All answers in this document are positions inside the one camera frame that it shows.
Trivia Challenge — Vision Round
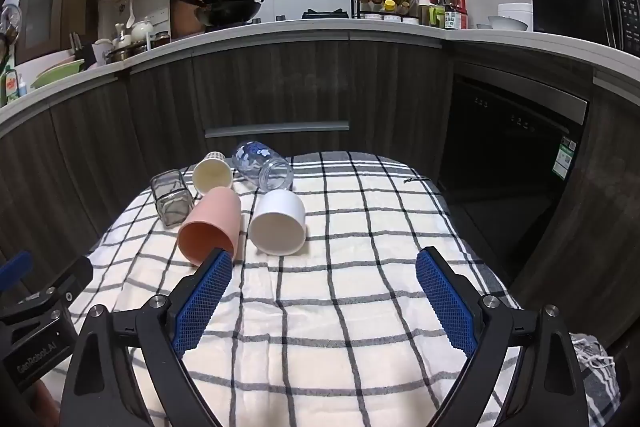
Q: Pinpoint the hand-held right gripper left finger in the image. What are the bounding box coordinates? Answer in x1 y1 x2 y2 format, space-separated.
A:
60 247 236 427

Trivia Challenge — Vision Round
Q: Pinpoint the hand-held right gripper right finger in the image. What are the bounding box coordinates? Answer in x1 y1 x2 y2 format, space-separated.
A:
415 247 589 427

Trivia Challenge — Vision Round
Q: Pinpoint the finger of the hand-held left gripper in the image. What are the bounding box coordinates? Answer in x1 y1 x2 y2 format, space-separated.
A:
46 256 95 309
0 251 34 292

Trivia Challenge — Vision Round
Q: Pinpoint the pink cup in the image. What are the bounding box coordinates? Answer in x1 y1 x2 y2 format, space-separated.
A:
177 186 242 267

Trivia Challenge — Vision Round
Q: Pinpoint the white cup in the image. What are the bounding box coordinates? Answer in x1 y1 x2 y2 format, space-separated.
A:
248 189 307 256

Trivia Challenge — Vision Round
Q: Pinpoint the grey square glass cup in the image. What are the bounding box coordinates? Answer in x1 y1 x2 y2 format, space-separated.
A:
150 169 195 228

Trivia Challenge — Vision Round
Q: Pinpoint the cream cup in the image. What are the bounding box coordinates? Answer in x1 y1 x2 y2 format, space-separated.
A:
192 151 235 195

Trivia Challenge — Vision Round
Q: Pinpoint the black white checked cloth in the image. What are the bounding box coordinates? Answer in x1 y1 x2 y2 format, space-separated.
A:
40 150 622 427

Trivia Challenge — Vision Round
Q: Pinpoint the clear glass jar blue print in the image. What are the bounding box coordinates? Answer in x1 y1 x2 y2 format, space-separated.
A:
232 141 294 192

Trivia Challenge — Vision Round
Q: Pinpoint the black built-in dishwasher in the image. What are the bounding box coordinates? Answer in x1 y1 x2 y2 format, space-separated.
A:
438 61 591 268

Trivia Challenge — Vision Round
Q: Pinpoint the green dish soap bottle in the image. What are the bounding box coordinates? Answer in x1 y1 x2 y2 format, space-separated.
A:
3 66 21 104

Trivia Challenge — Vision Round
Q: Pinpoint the green basin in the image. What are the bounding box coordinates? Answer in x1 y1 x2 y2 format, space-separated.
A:
30 59 86 89

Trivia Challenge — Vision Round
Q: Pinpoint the black knife block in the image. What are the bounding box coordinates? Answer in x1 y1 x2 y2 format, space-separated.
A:
69 32 97 64

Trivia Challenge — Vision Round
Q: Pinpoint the white teapot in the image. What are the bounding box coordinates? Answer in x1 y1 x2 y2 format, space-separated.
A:
130 17 155 42

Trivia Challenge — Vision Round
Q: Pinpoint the white bowl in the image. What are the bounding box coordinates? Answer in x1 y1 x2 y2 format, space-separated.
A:
487 15 529 32

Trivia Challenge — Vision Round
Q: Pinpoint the dark wooden cutting board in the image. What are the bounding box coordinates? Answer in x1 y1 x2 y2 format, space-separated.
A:
168 0 209 40

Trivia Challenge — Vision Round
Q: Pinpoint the black wok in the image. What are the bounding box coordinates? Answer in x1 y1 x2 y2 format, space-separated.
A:
177 0 265 28

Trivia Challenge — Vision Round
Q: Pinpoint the white rice cooker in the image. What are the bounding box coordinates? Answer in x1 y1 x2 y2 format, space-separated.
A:
497 2 534 32

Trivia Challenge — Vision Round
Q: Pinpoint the black gas stove burner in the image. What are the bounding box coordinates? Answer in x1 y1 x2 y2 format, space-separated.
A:
301 8 349 20

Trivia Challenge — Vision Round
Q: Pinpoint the black microwave oven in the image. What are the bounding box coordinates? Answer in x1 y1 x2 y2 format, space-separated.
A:
529 0 640 56

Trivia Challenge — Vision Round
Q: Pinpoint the grey drawer handle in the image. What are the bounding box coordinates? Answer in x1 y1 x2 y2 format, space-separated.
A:
203 120 350 139

